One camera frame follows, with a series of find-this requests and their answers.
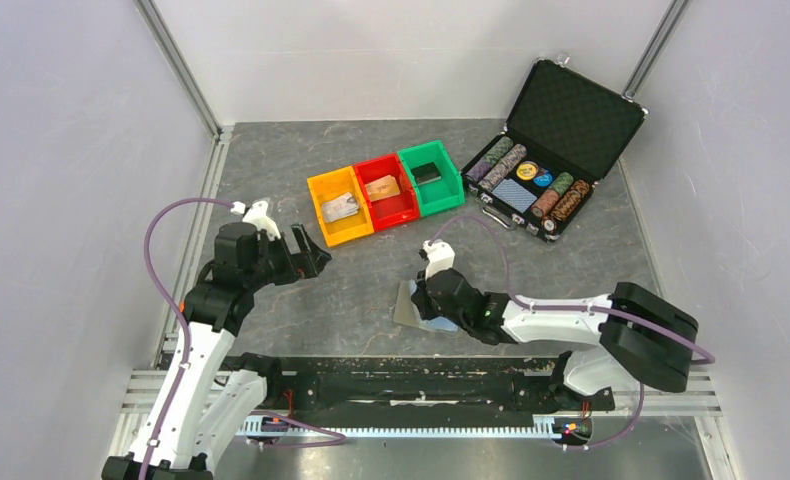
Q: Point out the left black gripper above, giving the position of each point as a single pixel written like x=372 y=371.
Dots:
x=306 y=263

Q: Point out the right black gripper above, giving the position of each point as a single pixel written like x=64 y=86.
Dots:
x=421 y=298

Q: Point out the grey card holder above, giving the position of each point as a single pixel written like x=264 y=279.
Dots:
x=406 y=313

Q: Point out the white patterned credit card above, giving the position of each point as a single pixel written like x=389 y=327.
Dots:
x=341 y=207

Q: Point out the tan card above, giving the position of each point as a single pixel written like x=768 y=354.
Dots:
x=382 y=188

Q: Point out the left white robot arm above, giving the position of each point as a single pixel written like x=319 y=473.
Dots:
x=185 y=434

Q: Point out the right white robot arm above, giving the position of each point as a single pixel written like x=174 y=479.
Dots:
x=630 y=335

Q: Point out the blue playing card deck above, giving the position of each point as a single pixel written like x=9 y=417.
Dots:
x=515 y=195

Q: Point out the yellow plastic bin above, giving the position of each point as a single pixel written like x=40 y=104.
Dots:
x=329 y=185

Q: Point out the green plastic bin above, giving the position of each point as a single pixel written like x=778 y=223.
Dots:
x=441 y=195

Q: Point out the red plastic bin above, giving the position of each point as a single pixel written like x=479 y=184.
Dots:
x=394 y=211

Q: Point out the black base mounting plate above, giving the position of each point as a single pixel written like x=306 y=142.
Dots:
x=418 y=392

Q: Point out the purple poker chip row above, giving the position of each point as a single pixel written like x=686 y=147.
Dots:
x=488 y=178

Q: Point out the yellow dealer button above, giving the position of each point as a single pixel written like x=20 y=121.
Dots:
x=527 y=170

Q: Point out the blue dealer button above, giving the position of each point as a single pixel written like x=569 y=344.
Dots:
x=544 y=179

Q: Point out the green poker chip row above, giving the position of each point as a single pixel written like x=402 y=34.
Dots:
x=498 y=151

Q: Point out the brown poker chip row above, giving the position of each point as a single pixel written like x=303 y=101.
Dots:
x=560 y=198

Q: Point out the black poker chip case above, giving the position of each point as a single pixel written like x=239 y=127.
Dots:
x=568 y=123

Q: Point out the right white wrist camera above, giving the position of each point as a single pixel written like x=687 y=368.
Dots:
x=439 y=256

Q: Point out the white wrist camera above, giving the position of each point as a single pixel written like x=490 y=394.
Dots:
x=258 y=214
x=439 y=256

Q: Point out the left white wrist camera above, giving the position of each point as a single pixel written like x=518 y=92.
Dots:
x=258 y=214

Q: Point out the left aluminium frame post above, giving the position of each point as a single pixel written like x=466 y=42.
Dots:
x=174 y=56

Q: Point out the aluminium frame post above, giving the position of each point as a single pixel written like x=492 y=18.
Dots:
x=174 y=56
x=655 y=47

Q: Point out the right aluminium frame post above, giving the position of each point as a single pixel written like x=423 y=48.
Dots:
x=655 y=47

